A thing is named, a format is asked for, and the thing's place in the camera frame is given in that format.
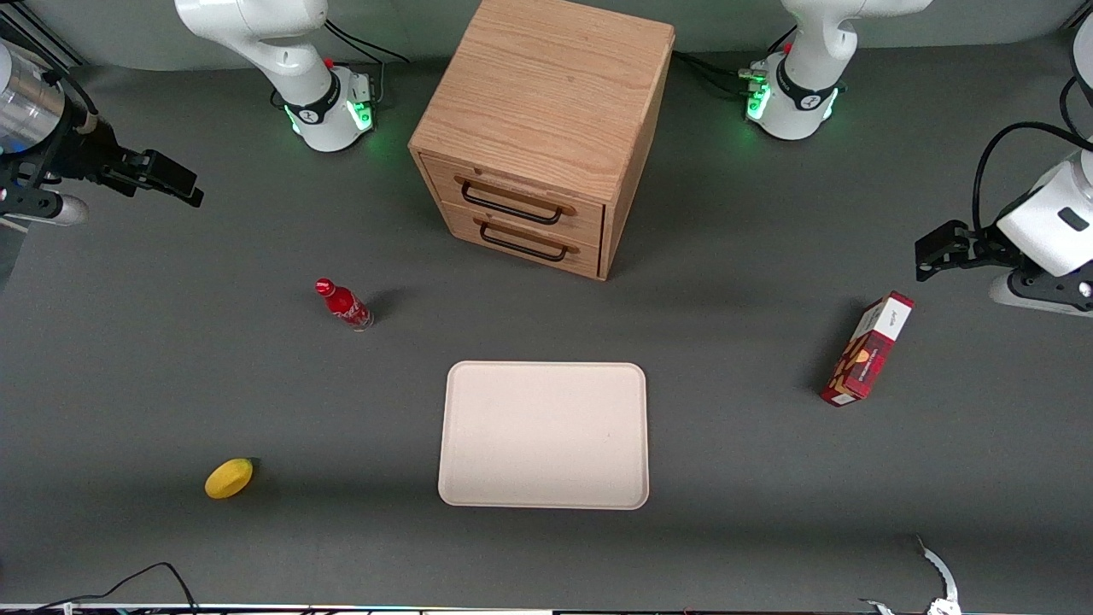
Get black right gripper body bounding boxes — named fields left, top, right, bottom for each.
left=34, top=118, right=142, bottom=194

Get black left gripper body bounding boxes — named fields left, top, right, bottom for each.
left=965, top=224, right=1027, bottom=276

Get red coke bottle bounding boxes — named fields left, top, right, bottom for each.
left=315, top=278, right=375, bottom=332

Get beige rectangular tray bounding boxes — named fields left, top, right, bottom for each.
left=438, top=361, right=650, bottom=511

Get red plaid shortbread box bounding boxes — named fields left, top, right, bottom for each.
left=820, top=291, right=916, bottom=408

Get wooden drawer front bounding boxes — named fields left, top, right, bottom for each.
left=439, top=201, right=604, bottom=279
left=422, top=155, right=606, bottom=249

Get yellow lemon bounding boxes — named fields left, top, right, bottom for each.
left=205, top=458, right=255, bottom=501

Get wooden drawer cabinet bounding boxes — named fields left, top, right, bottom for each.
left=408, top=0, right=675, bottom=281

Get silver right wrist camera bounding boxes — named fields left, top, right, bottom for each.
left=0, top=193, right=89, bottom=228

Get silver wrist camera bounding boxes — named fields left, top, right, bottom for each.
left=990, top=272, right=1093, bottom=319
left=0, top=193, right=89, bottom=228

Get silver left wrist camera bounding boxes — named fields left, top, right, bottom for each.
left=990, top=272, right=1093, bottom=319

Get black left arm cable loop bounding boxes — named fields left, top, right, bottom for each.
left=973, top=77, right=1093, bottom=238

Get black right base cables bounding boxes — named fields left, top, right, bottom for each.
left=323, top=19, right=412, bottom=110

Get black base cables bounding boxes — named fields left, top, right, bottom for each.
left=673, top=30, right=776, bottom=102
left=323, top=19, right=412, bottom=110

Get black left base cables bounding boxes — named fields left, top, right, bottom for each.
left=673, top=30, right=776, bottom=102

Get black metal drawer handle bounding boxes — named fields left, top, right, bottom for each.
left=454, top=175, right=576, bottom=226
left=474, top=218, right=578, bottom=263

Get thin black cable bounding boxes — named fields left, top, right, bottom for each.
left=26, top=561, right=202, bottom=615

